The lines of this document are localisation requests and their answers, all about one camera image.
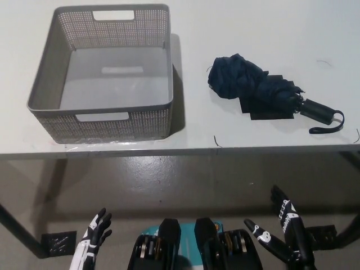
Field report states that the black tape patch on table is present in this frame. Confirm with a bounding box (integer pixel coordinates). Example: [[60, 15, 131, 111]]
[[238, 74, 296, 122]]

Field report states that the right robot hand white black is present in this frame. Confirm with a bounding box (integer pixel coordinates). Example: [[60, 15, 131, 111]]
[[243, 184, 318, 270]]

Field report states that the black robot left leg block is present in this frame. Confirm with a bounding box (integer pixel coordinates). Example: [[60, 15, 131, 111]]
[[128, 218, 181, 270]]

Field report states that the black robot right leg block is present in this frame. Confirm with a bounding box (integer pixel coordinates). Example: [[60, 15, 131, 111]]
[[194, 218, 264, 270]]

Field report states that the grey perforated plastic basket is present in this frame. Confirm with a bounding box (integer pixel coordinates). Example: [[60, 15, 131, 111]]
[[26, 3, 174, 145]]

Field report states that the black metal table leg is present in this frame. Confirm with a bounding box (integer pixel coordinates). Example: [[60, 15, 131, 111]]
[[0, 202, 47, 258]]

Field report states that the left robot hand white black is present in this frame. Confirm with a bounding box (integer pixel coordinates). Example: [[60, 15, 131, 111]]
[[69, 207, 113, 270]]

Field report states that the navy blue umbrella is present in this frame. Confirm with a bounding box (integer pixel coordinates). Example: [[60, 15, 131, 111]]
[[207, 53, 345, 134]]

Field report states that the black robot leg block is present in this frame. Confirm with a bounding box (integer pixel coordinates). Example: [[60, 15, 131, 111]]
[[194, 218, 264, 270], [128, 218, 181, 270]]

